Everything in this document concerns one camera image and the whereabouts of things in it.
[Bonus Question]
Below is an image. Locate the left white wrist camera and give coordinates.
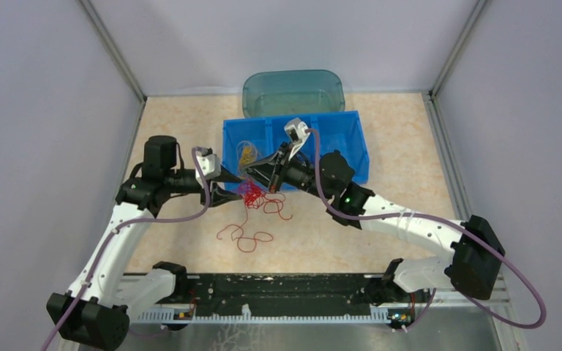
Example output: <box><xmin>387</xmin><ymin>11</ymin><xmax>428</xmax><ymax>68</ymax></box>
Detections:
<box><xmin>195</xmin><ymin>148</ymin><xmax>222</xmax><ymax>184</ymax></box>

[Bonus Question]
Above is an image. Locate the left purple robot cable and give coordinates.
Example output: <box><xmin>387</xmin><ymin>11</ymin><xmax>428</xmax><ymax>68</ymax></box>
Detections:
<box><xmin>40</xmin><ymin>146</ymin><xmax>214</xmax><ymax>351</ymax></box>

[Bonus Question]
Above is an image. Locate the blue three-compartment plastic bin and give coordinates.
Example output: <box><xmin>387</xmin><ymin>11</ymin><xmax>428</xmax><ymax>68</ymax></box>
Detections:
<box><xmin>222</xmin><ymin>111</ymin><xmax>370</xmax><ymax>185</ymax></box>

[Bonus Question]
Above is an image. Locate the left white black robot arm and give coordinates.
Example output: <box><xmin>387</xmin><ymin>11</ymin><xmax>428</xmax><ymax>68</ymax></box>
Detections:
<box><xmin>41</xmin><ymin>135</ymin><xmax>240</xmax><ymax>350</ymax></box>

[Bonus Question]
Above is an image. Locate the white cable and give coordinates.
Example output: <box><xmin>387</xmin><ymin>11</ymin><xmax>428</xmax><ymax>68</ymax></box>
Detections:
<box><xmin>234</xmin><ymin>140</ymin><xmax>269</xmax><ymax>178</ymax></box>

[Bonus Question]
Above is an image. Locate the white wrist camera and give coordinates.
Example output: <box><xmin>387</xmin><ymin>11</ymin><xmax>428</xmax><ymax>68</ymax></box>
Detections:
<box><xmin>284</xmin><ymin>118</ymin><xmax>310</xmax><ymax>159</ymax></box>
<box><xmin>195</xmin><ymin>148</ymin><xmax>222</xmax><ymax>184</ymax></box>

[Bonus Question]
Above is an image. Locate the dark navy cable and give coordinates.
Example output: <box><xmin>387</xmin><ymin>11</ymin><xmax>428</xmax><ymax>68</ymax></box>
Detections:
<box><xmin>291</xmin><ymin>150</ymin><xmax>318</xmax><ymax>168</ymax></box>

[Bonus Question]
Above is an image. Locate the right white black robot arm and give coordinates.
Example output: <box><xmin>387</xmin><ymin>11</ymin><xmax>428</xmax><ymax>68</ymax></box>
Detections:
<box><xmin>239</xmin><ymin>143</ymin><xmax>505</xmax><ymax>301</ymax></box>

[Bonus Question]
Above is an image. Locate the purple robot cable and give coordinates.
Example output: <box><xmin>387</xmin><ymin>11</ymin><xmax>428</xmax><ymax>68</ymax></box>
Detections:
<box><xmin>40</xmin><ymin>146</ymin><xmax>214</xmax><ymax>351</ymax></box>
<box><xmin>305</xmin><ymin>128</ymin><xmax>547</xmax><ymax>332</ymax></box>

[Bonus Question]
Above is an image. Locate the right aluminium frame post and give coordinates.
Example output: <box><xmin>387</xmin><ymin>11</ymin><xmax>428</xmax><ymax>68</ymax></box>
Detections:
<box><xmin>430</xmin><ymin>0</ymin><xmax>492</xmax><ymax>99</ymax></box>

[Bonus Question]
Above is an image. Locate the aluminium frame post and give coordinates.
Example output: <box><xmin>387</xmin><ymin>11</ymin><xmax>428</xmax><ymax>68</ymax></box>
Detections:
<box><xmin>78</xmin><ymin>0</ymin><xmax>146</xmax><ymax>102</ymax></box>
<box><xmin>430</xmin><ymin>0</ymin><xmax>492</xmax><ymax>99</ymax></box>

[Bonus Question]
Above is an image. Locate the left aluminium frame post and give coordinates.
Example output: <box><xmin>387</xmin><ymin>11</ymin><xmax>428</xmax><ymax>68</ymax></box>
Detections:
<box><xmin>78</xmin><ymin>0</ymin><xmax>146</xmax><ymax>102</ymax></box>

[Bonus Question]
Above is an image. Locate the teal transparent plastic tub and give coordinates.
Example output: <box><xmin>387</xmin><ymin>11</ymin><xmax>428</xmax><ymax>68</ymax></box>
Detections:
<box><xmin>242</xmin><ymin>69</ymin><xmax>345</xmax><ymax>118</ymax></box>

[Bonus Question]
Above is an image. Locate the yellow cable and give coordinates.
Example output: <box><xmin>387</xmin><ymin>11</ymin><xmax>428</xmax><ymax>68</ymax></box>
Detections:
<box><xmin>238</xmin><ymin>145</ymin><xmax>258</xmax><ymax>170</ymax></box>

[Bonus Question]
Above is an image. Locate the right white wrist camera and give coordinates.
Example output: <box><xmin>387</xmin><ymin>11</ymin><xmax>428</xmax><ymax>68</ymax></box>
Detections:
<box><xmin>284</xmin><ymin>118</ymin><xmax>310</xmax><ymax>159</ymax></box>

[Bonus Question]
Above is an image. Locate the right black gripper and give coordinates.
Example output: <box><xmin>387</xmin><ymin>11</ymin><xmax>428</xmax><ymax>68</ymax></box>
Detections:
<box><xmin>241</xmin><ymin>141</ymin><xmax>334</xmax><ymax>201</ymax></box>

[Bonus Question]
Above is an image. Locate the red cable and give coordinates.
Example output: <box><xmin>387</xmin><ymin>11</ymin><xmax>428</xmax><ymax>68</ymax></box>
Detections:
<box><xmin>215</xmin><ymin>178</ymin><xmax>294</xmax><ymax>254</ymax></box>

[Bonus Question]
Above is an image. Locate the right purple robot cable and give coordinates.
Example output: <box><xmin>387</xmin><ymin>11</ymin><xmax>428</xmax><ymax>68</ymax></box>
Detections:
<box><xmin>305</xmin><ymin>128</ymin><xmax>547</xmax><ymax>332</ymax></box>

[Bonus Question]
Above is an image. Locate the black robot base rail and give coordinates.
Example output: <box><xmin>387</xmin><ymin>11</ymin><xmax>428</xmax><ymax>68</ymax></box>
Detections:
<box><xmin>138</xmin><ymin>273</ymin><xmax>430</xmax><ymax>330</ymax></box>

